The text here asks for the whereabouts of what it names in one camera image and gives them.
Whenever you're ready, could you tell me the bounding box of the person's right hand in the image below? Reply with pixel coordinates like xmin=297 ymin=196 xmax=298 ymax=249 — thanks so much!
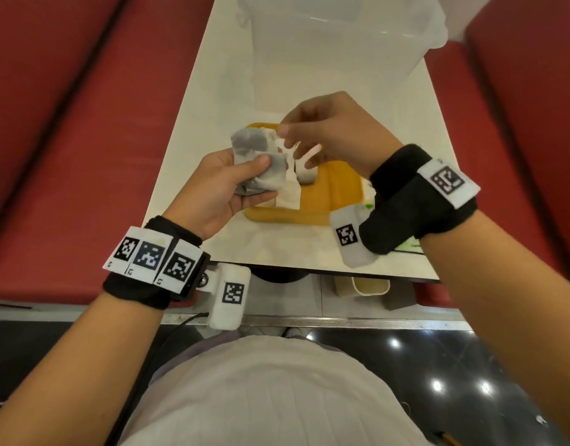
xmin=277 ymin=91 xmax=404 ymax=181

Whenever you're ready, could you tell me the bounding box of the person's left hand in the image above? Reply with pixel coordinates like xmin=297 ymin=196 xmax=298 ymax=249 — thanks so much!
xmin=162 ymin=147 xmax=279 ymax=242

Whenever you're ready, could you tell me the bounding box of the grey paper wad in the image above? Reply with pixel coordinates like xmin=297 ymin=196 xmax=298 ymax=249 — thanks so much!
xmin=230 ymin=127 xmax=288 ymax=196

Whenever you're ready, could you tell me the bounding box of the person's right forearm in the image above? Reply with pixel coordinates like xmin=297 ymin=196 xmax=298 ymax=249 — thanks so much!
xmin=420 ymin=211 xmax=570 ymax=443

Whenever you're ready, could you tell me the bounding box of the person's left forearm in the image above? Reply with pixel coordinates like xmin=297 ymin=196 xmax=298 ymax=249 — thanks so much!
xmin=0 ymin=292 xmax=174 ymax=446

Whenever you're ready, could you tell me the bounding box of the small white paper cup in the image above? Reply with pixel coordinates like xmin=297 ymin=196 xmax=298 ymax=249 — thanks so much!
xmin=294 ymin=155 xmax=319 ymax=185

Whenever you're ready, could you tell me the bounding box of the white paper napkin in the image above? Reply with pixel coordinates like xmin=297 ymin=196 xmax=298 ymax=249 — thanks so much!
xmin=259 ymin=126 xmax=304 ymax=210

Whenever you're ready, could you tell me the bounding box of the yellow plastic tray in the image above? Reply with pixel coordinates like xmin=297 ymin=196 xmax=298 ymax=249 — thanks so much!
xmin=244 ymin=123 xmax=365 ymax=226

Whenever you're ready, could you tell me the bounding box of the clear plastic storage bin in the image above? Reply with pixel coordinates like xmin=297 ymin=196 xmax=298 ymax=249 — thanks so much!
xmin=236 ymin=0 xmax=449 ymax=117

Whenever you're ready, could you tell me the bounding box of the black wristband with marker tag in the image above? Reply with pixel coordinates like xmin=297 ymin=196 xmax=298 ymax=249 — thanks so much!
xmin=359 ymin=144 xmax=481 ymax=255

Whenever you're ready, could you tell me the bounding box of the black wristband with marker tags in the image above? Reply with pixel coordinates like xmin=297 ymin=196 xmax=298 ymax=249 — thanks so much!
xmin=102 ymin=216 xmax=211 ymax=311

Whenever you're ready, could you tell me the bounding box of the cream plastic cup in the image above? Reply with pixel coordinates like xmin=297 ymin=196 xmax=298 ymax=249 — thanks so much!
xmin=335 ymin=275 xmax=391 ymax=299

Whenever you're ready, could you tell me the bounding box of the red upholstered bench seat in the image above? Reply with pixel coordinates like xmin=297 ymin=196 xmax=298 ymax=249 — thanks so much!
xmin=0 ymin=0 xmax=217 ymax=305
xmin=414 ymin=0 xmax=570 ymax=308

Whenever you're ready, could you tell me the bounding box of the person's white shirt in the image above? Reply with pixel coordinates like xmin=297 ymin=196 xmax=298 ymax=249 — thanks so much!
xmin=120 ymin=334 xmax=431 ymax=446

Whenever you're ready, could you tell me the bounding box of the black table pedestal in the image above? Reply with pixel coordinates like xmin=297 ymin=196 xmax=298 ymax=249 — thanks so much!
xmin=250 ymin=267 xmax=310 ymax=285

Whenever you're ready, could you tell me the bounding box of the white wrist camera with marker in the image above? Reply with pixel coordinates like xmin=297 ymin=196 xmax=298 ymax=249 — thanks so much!
xmin=205 ymin=265 xmax=252 ymax=331
xmin=329 ymin=204 xmax=381 ymax=269

